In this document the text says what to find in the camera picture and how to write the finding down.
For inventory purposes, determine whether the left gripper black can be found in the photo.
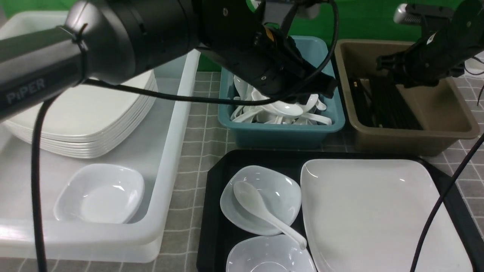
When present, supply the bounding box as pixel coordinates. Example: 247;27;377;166
204;23;338;99

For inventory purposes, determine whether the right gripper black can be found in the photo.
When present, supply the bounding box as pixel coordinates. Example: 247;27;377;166
376;30;477;88

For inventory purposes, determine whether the white bowl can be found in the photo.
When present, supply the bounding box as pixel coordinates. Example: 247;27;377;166
53;164;145;224
220;165;301;236
225;235;317;272

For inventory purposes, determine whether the white soup spoon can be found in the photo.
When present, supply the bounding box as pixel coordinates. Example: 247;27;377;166
233;181;307;250

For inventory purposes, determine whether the large white rice plate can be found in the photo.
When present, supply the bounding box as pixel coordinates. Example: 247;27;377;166
300;159;473;272

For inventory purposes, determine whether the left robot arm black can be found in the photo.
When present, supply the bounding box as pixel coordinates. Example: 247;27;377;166
1;0;338;121

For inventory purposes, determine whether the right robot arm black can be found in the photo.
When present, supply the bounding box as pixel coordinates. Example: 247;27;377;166
376;0;484;88

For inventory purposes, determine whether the teal plastic bin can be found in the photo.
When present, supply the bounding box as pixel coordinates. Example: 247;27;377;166
218;36;346;150

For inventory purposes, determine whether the brown plastic bin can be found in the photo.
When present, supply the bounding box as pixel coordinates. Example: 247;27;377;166
334;39;479;156

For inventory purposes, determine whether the black chopsticks pile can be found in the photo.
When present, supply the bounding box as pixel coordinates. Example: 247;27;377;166
349;75;423;130

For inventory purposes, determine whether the pile of white spoons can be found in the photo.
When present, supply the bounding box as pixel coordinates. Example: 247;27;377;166
230;94;333;125

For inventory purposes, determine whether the green backdrop cloth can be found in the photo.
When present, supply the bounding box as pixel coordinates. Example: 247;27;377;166
1;0;420;68

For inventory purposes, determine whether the large translucent white bin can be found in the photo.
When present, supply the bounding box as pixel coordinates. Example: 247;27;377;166
0;11;201;263

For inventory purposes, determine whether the black serving tray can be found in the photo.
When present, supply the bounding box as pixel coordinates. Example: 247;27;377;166
196;150;484;272

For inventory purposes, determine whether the stack of white square plates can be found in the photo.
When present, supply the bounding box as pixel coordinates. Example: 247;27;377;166
0;70;159;159

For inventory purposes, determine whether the white bowl in bin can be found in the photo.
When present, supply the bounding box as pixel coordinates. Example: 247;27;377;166
53;164;145;224

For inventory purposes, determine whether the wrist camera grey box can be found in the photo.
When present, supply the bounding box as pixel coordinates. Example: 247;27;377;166
393;3;454;25

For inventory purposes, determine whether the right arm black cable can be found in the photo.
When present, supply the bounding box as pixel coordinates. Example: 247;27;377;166
410;57;484;272

